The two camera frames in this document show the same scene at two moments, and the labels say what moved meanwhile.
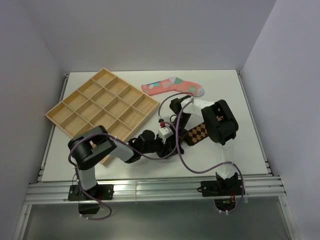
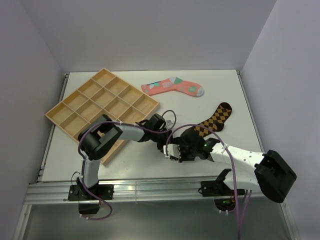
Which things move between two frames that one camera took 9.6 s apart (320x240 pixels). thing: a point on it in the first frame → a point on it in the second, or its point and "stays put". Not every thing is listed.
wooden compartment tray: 106,100 stays put
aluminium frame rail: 39,193 stays put
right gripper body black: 183,120 → 187,153
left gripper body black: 157,147 → 160,138
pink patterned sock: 175,84 stays put
